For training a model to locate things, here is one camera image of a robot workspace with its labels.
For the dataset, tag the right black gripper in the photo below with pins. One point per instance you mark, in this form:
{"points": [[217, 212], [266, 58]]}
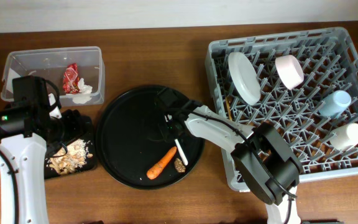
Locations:
{"points": [[165, 134]]}

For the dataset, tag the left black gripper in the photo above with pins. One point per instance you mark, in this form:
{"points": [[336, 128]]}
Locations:
{"points": [[76, 122]]}

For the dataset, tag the white plastic fork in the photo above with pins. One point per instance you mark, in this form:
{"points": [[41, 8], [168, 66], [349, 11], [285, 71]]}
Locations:
{"points": [[181, 152]]}

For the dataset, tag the orange carrot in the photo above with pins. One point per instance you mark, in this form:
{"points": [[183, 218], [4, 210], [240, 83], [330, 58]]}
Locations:
{"points": [[157, 168]]}

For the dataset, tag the brown walnut shell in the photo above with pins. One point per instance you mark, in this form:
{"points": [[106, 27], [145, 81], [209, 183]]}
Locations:
{"points": [[179, 166]]}

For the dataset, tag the red snack wrapper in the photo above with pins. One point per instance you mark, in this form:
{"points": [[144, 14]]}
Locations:
{"points": [[70, 79]]}

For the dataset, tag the wooden chopstick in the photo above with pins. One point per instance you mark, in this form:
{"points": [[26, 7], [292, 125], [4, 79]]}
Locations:
{"points": [[228, 108]]}

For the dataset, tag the grey plate with food scraps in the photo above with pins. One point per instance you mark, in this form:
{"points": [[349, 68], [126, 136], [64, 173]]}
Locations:
{"points": [[244, 78]]}

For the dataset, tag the pink saucer bowl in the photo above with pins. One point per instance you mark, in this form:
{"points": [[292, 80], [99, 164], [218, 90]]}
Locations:
{"points": [[289, 71]]}

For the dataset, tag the blue plastic cup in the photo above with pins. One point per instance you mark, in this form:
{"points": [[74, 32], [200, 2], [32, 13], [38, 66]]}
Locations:
{"points": [[335, 104]]}

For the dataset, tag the cream paper cup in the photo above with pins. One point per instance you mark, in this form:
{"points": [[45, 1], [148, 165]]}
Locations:
{"points": [[345, 137]]}

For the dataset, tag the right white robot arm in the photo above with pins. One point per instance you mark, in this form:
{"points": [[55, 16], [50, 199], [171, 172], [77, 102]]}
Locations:
{"points": [[265, 161]]}

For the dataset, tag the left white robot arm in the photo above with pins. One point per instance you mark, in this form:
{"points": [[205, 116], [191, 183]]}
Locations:
{"points": [[27, 137]]}

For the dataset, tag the clear plastic waste bin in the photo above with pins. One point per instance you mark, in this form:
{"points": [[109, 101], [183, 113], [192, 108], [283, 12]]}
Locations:
{"points": [[51, 64]]}

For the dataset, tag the grey dishwasher rack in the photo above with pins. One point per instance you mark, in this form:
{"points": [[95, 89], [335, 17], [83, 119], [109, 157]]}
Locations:
{"points": [[329, 63]]}

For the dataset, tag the black rectangular tray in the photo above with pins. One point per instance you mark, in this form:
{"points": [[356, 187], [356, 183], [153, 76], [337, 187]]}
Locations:
{"points": [[88, 136]]}

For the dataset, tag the pile of food scraps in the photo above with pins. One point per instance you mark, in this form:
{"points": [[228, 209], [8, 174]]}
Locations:
{"points": [[70, 159]]}

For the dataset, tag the white crumpled tissue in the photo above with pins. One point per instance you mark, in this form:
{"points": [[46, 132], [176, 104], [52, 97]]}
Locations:
{"points": [[82, 96]]}

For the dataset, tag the round black serving tray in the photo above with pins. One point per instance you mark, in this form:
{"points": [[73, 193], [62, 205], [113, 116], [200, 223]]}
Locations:
{"points": [[129, 141]]}

